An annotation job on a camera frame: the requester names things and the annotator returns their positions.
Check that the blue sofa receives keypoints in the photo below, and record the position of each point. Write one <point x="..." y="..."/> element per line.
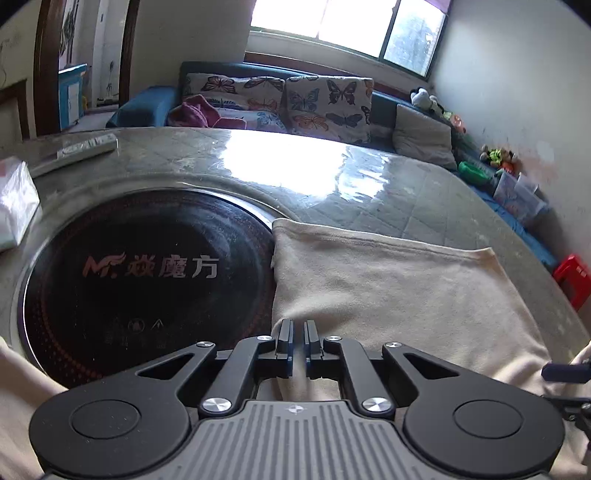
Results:
<point x="152" y="104"/>

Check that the white plush toy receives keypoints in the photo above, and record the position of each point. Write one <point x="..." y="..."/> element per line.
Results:
<point x="421" y="98"/>

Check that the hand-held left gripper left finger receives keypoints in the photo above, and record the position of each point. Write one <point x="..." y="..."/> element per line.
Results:
<point x="288" y="356"/>

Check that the red plastic stool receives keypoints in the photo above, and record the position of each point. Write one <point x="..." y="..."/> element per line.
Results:
<point x="575" y="279"/>

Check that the clear plastic storage box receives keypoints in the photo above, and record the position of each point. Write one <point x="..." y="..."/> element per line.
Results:
<point x="519" y="196"/>

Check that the grey remote control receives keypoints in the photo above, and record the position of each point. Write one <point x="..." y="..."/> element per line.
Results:
<point x="87" y="146"/>

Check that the square butterfly print pillow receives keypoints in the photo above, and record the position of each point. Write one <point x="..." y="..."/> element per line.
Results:
<point x="328" y="106"/>

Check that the brown wooden door frame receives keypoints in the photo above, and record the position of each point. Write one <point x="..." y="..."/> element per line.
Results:
<point x="42" y="69"/>

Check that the white plastic tissue pack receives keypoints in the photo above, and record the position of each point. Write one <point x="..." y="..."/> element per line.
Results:
<point x="16" y="203"/>

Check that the green toy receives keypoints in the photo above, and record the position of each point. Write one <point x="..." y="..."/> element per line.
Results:
<point x="472" y="171"/>

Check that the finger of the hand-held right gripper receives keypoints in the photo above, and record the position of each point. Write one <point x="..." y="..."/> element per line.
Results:
<point x="561" y="372"/>
<point x="575" y="408"/>

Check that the grey cushion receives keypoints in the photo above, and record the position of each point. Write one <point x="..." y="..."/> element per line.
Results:
<point x="422" y="136"/>

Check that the small colourful toy figures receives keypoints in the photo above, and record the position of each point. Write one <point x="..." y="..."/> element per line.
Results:
<point x="498" y="157"/>

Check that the pink garment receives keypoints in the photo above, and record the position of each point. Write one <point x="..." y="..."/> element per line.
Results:
<point x="203" y="113"/>

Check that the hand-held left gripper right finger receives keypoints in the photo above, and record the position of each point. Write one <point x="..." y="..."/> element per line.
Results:
<point x="308" y="356"/>

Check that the window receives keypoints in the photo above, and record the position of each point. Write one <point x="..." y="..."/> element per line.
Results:
<point x="341" y="23"/>

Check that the round black induction cooktop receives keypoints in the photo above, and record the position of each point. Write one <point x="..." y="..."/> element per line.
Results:
<point x="147" y="286"/>

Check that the blue cabinet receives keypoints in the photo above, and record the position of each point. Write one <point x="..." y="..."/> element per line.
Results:
<point x="71" y="94"/>

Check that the wide butterfly print pillow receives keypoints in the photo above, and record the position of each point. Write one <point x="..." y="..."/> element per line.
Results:
<point x="235" y="85"/>

